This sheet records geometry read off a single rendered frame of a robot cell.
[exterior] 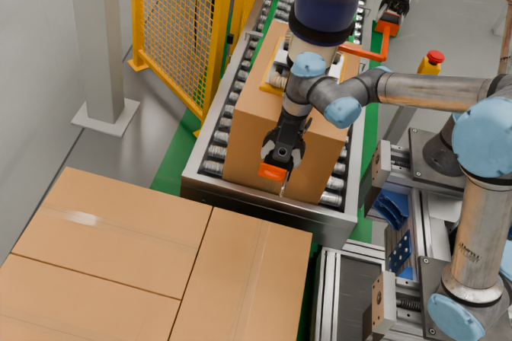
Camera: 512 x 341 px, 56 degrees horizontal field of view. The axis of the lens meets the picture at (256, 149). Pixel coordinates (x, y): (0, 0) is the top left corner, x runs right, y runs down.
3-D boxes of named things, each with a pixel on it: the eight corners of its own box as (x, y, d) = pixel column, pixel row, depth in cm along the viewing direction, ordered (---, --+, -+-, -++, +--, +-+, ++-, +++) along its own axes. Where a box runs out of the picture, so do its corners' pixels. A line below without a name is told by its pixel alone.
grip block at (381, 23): (376, 20, 201) (380, 9, 197) (396, 25, 200) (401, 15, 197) (374, 30, 195) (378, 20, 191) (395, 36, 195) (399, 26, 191)
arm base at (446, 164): (465, 146, 160) (480, 125, 152) (472, 181, 149) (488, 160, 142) (420, 136, 160) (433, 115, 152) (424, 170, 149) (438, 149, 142)
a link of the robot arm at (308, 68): (312, 75, 107) (287, 54, 111) (300, 111, 115) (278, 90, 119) (337, 65, 111) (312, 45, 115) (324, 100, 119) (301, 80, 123)
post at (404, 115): (350, 197, 272) (424, 55, 199) (362, 201, 272) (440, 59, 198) (349, 207, 268) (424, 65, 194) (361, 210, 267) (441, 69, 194)
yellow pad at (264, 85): (278, 39, 199) (280, 29, 195) (302, 46, 198) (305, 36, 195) (258, 90, 176) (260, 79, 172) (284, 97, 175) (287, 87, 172)
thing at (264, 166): (264, 154, 142) (267, 142, 138) (289, 161, 141) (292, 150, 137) (257, 175, 136) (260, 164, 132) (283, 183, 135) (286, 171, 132)
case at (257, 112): (257, 89, 237) (273, 19, 208) (336, 112, 235) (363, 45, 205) (221, 179, 196) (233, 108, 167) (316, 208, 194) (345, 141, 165)
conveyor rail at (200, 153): (276, -42, 360) (282, -67, 346) (283, -40, 360) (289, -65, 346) (180, 199, 204) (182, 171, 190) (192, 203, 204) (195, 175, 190)
